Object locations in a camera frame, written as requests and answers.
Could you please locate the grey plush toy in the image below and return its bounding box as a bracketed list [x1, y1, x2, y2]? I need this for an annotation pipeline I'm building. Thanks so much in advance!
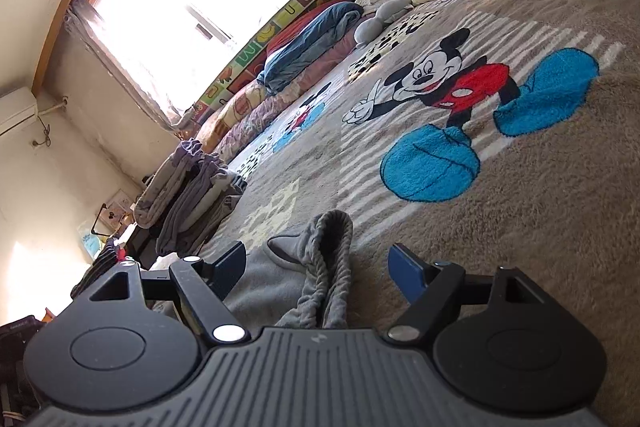
[354, 0, 415, 45]

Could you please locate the pile of grey clothes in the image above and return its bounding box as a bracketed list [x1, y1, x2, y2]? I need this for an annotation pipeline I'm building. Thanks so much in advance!
[134, 138, 248, 258]

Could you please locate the printed cartoon blanket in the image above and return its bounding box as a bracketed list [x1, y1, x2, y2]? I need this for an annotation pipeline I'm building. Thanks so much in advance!
[150, 0, 640, 427]

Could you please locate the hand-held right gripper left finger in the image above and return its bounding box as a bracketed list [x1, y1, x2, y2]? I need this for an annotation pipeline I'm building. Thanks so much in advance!
[89, 241, 251, 347]

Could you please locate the white air conditioner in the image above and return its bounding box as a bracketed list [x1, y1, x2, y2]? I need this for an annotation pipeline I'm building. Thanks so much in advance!
[0, 87, 40, 138]

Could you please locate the red pillow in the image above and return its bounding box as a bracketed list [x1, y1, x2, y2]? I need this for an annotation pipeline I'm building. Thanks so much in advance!
[266, 0, 346, 58]

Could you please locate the wall socket with cable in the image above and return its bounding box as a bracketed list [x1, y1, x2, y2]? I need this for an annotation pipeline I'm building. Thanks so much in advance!
[31, 114, 55, 150]

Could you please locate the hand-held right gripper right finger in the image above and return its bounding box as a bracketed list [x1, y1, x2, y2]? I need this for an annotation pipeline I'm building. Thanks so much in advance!
[383, 243, 547, 344]

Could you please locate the grey garment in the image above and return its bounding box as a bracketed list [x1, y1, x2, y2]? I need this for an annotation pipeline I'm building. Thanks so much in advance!
[227, 209, 355, 332]

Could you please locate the colourful alphabet foam mat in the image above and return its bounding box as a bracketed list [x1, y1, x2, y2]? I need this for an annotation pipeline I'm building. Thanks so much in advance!
[187, 0, 371, 122]

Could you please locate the blue folded blanket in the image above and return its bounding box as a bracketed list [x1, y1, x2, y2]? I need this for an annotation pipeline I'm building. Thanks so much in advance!
[257, 1, 365, 94]

